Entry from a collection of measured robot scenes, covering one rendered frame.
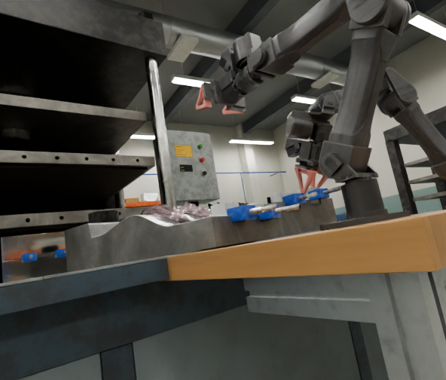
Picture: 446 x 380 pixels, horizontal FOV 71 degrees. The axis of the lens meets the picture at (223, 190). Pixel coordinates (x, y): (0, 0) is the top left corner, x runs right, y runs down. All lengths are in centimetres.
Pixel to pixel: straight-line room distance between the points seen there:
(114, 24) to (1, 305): 146
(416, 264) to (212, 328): 46
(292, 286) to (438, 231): 16
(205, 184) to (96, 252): 107
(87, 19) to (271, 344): 150
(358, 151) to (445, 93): 731
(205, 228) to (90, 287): 20
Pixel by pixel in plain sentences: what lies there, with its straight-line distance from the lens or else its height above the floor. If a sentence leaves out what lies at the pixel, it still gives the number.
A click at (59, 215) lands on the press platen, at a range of 141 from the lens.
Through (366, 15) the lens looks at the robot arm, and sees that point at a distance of 63.
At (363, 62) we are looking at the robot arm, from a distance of 63.
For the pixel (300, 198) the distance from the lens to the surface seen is 85.
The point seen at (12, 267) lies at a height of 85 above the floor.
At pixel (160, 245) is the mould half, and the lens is 65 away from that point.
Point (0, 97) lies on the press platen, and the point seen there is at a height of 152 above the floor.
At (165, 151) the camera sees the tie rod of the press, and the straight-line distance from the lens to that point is 156.
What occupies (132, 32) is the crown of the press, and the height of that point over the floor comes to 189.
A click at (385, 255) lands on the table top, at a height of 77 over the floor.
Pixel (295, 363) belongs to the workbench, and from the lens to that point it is 82.
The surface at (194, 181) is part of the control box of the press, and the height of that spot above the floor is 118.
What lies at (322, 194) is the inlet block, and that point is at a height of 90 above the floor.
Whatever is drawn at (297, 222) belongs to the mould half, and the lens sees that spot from 88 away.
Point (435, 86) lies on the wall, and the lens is 801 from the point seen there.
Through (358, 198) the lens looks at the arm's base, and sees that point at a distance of 59.
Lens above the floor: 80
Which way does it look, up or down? 10 degrees up
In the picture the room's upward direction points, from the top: 10 degrees counter-clockwise
